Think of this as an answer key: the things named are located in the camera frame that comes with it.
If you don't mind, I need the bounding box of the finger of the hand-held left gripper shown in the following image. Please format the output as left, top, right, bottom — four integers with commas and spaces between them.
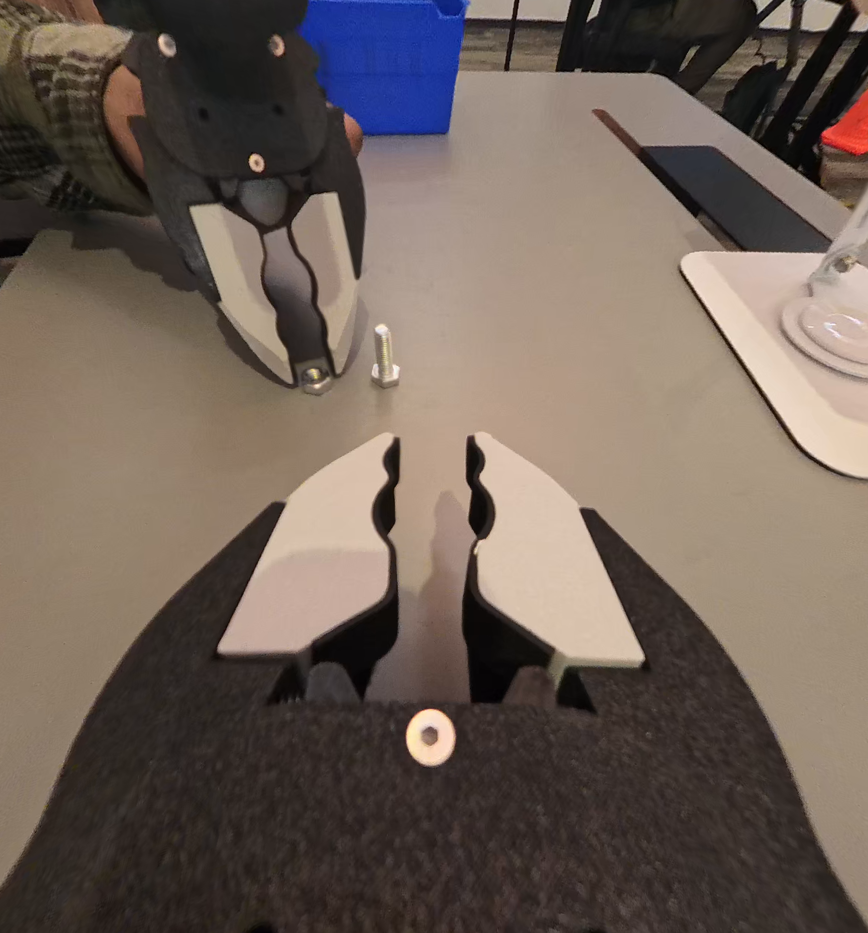
287, 190, 362, 379
188, 200, 305, 389

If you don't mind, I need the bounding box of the acrylic sign stand white base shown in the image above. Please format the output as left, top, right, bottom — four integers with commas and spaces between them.
680, 142, 868, 481

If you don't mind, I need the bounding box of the blue plastic bin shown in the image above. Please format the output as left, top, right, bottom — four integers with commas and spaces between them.
299, 0, 471, 137

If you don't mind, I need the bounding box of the steel hex bolt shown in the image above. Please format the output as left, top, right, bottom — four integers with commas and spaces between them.
370, 323, 401, 389

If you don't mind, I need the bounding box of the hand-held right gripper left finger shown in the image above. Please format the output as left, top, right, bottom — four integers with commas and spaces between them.
217, 432, 403, 701

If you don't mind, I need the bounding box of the black flat pad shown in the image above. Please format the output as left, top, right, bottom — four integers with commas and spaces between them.
641, 146, 832, 252

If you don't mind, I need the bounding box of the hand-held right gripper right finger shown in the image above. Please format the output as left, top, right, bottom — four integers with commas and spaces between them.
463, 432, 647, 702

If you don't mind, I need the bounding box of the person's left forearm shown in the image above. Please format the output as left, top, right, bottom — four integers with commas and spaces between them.
0, 0, 154, 216

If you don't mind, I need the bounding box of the orange traffic cone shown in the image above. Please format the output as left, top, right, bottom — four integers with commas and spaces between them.
821, 71, 868, 156

